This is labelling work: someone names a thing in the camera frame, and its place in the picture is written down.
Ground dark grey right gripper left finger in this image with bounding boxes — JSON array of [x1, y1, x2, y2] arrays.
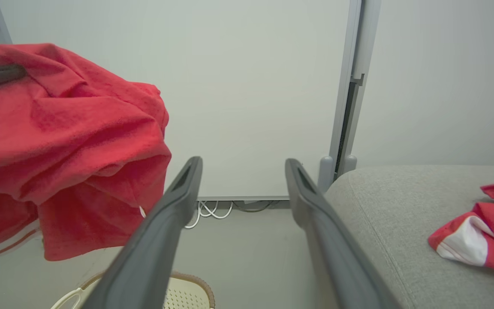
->
[[81, 156, 204, 309]]

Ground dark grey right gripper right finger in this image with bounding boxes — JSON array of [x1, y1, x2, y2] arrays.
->
[[284, 158, 402, 309]]

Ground red garment with striped hem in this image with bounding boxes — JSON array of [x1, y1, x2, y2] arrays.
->
[[0, 42, 173, 262]]

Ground grey fabric sofa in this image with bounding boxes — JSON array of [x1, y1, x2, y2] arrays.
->
[[323, 165, 494, 309]]

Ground cream plastic laundry basket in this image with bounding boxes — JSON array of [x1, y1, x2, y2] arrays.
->
[[49, 271, 216, 309]]

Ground short grey partition foot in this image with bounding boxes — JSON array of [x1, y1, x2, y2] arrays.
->
[[341, 154, 358, 175], [317, 155, 336, 194]]

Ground wide white partition panel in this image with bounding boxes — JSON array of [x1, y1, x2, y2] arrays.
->
[[0, 0, 364, 203]]

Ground narrow white partition panel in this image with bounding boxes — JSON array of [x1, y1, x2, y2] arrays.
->
[[349, 0, 494, 169]]

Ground looped white cable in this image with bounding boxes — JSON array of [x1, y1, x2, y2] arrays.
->
[[184, 200, 234, 230]]

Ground thin black cable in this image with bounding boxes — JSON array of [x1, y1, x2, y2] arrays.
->
[[232, 200, 280, 213]]

